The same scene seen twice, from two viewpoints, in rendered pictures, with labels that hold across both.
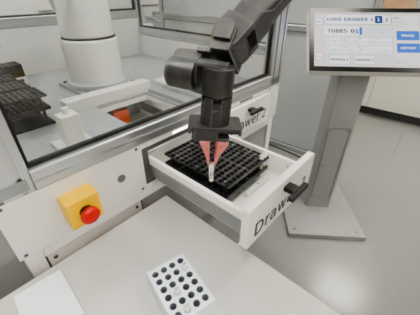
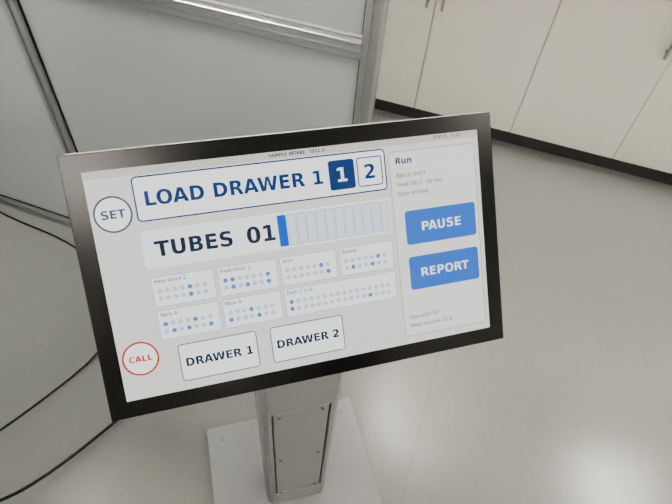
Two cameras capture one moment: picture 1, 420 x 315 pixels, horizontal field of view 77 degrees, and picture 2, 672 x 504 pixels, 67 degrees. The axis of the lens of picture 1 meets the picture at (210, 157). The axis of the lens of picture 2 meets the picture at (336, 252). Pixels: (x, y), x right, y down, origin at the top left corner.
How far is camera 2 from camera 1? 113 cm
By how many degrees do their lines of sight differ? 24
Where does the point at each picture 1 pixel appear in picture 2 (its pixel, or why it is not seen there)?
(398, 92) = (472, 81)
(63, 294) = not seen: outside the picture
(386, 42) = (375, 261)
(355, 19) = (257, 186)
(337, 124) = (291, 406)
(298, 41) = (186, 43)
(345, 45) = (233, 299)
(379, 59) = (358, 326)
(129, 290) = not seen: outside the picture
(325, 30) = (145, 248)
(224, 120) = not seen: outside the picture
